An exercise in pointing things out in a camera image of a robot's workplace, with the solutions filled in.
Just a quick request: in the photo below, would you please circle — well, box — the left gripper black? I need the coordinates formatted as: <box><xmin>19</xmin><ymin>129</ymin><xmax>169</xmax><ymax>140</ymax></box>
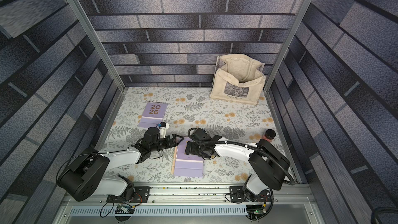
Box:
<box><xmin>150</xmin><ymin>134</ymin><xmax>185</xmax><ymax>153</ymax></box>

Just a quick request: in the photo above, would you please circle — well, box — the purple 2026 calendar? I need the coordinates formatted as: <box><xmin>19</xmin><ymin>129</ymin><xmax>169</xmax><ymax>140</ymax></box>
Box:
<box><xmin>174</xmin><ymin>137</ymin><xmax>204</xmax><ymax>178</ymax></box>
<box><xmin>138</xmin><ymin>102</ymin><xmax>168</xmax><ymax>128</ymax></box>

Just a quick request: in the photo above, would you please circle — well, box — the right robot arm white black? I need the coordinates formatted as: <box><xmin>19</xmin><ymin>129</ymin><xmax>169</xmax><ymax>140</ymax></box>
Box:
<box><xmin>188</xmin><ymin>128</ymin><xmax>295</xmax><ymax>195</ymax></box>

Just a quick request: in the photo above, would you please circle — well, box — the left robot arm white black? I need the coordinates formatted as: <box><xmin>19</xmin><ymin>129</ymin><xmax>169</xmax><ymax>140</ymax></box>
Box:
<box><xmin>56</xmin><ymin>127</ymin><xmax>184</xmax><ymax>203</ymax></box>

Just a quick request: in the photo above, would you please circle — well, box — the floral patterned table mat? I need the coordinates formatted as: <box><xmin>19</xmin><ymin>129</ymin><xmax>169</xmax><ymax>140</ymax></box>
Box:
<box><xmin>103</xmin><ymin>88</ymin><xmax>275</xmax><ymax>183</ymax></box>

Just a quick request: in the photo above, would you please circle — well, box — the red jar black lid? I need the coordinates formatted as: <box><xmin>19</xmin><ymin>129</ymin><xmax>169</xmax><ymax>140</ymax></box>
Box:
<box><xmin>262</xmin><ymin>129</ymin><xmax>276</xmax><ymax>143</ymax></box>

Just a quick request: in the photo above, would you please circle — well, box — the cream canvas tote bag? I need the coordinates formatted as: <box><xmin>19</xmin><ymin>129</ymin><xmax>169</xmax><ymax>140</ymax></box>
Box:
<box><xmin>210</xmin><ymin>54</ymin><xmax>266</xmax><ymax>105</ymax></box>

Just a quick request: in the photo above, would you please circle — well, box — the left green circuit board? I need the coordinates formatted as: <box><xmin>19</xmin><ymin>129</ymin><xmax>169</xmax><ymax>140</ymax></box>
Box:
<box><xmin>115</xmin><ymin>204</ymin><xmax>136</xmax><ymax>215</ymax></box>

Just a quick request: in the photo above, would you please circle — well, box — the green circuit board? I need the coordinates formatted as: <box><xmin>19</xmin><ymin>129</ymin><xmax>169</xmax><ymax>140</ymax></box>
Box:
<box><xmin>115</xmin><ymin>204</ymin><xmax>136</xmax><ymax>215</ymax></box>
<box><xmin>246</xmin><ymin>204</ymin><xmax>267</xmax><ymax>216</ymax></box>

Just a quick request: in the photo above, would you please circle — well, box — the right green circuit board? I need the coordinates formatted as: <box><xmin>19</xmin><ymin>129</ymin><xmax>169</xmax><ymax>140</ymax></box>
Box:
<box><xmin>246</xmin><ymin>204</ymin><xmax>267</xmax><ymax>216</ymax></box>

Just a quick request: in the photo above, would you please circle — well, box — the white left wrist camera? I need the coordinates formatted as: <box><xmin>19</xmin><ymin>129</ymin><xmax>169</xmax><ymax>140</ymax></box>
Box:
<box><xmin>157</xmin><ymin>122</ymin><xmax>170</xmax><ymax>139</ymax></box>

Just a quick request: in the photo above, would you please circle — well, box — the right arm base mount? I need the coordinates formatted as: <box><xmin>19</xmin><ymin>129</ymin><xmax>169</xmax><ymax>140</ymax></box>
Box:
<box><xmin>225</xmin><ymin>186</ymin><xmax>273</xmax><ymax>204</ymax></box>

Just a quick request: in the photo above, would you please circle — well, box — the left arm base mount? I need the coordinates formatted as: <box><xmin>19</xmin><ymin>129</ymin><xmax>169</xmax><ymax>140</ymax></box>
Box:
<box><xmin>106</xmin><ymin>187</ymin><xmax>151</xmax><ymax>204</ymax></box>

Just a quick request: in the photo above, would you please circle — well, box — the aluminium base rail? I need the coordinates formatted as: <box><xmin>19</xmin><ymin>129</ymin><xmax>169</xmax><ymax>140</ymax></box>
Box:
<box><xmin>54</xmin><ymin>183</ymin><xmax>324</xmax><ymax>224</ymax></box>

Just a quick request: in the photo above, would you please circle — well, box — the black corrugated cable conduit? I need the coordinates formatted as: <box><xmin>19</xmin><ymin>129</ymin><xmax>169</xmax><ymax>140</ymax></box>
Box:
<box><xmin>187</xmin><ymin>127</ymin><xmax>296</xmax><ymax>186</ymax></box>

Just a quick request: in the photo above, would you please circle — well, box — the left aluminium frame post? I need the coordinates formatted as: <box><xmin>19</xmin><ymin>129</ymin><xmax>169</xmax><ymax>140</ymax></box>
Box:
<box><xmin>66</xmin><ymin>0</ymin><xmax>125</xmax><ymax>92</ymax></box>

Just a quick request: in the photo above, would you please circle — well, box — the aluminium frame post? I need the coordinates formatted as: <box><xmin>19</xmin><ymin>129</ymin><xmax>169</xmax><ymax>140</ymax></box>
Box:
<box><xmin>66</xmin><ymin>0</ymin><xmax>125</xmax><ymax>92</ymax></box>
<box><xmin>264</xmin><ymin>0</ymin><xmax>312</xmax><ymax>95</ymax></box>

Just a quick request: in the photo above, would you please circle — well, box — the right aluminium frame post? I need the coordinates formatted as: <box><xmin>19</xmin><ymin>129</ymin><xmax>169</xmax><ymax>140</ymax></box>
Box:
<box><xmin>264</xmin><ymin>0</ymin><xmax>312</xmax><ymax>95</ymax></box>

